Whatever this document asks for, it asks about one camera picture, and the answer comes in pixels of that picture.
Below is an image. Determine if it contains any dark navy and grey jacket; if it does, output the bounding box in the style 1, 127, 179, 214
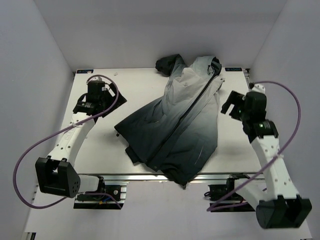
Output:
114, 54, 224, 186

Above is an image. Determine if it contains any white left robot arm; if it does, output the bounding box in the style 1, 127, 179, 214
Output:
35, 75, 126, 200

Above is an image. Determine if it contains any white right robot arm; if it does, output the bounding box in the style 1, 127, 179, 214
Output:
221, 91, 312, 229

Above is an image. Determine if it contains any blue label sticker left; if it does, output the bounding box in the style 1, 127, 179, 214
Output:
76, 69, 94, 74

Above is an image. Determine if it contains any blue label sticker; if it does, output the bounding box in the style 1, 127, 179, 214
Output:
224, 67, 243, 72
76, 69, 94, 74

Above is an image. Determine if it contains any blue label sticker right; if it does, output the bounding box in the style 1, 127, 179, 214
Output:
224, 67, 243, 72

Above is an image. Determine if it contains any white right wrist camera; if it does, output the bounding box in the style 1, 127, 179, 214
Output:
250, 83, 266, 94

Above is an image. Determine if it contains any aluminium right side rail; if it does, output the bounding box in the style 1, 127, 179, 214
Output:
243, 68, 252, 88

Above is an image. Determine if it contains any aluminium front table rail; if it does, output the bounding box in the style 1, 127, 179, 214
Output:
77, 173, 266, 182

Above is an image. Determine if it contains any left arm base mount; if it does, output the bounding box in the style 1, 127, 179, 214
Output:
73, 175, 128, 210

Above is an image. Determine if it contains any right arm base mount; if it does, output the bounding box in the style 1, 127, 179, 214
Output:
203, 174, 258, 213

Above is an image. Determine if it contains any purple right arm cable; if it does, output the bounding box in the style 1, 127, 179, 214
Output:
206, 80, 301, 213

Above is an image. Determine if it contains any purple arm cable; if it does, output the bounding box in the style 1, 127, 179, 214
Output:
206, 80, 301, 213
12, 74, 125, 210

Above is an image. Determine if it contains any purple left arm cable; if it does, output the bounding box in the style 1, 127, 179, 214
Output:
12, 74, 125, 210

